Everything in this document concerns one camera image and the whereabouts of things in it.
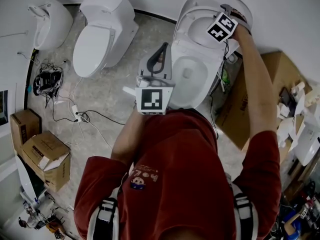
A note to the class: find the black smartphone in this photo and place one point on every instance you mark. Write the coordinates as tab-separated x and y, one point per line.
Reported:
285	96

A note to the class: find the person's left forearm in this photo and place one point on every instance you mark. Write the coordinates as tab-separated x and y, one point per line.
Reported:
125	139

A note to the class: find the folded white paper strip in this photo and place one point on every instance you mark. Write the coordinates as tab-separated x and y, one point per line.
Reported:
297	126

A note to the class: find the cardboard box dark label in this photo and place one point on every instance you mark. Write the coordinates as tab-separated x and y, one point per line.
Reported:
22	129

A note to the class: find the white panelled door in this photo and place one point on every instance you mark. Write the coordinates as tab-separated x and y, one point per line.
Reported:
7	159

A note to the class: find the framed picture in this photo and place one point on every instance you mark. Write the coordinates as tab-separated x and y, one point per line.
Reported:
3	109

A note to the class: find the large brown cardboard box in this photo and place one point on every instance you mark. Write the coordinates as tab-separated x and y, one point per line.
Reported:
235	119

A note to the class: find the person's right hand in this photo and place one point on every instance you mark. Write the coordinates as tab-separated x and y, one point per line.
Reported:
239	14

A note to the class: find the person's right forearm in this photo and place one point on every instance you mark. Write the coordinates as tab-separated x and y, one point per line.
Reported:
255	84

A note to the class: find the white toilet with tank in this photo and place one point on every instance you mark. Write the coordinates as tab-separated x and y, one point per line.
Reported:
92	49

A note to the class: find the small cream tube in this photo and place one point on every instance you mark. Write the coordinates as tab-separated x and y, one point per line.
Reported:
298	87

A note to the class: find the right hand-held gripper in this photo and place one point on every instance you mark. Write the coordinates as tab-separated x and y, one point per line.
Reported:
220	29

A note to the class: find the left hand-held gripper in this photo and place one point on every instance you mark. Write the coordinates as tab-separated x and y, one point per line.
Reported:
151	100

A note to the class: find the round white floor valve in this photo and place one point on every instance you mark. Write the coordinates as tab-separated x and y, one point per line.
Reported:
231	59

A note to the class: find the white curved panel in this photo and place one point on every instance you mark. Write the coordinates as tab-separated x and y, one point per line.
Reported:
26	179

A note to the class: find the person's red shirt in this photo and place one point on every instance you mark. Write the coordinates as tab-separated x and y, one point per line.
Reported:
180	174

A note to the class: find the white urinal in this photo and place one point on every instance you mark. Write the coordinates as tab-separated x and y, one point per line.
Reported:
57	26

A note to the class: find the white power strip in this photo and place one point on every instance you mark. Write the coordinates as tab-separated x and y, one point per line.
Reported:
76	112

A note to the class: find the open cardboard box white label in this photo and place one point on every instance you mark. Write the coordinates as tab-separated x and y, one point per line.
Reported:
42	146

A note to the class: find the white toilet bowl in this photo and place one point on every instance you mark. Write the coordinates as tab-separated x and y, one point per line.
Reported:
190	101

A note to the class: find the green bottle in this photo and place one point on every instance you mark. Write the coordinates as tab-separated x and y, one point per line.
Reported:
225	77

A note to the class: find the small white box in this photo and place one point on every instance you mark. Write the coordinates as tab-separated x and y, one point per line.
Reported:
282	111

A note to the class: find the beige packet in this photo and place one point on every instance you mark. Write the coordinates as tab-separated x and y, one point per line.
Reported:
312	97

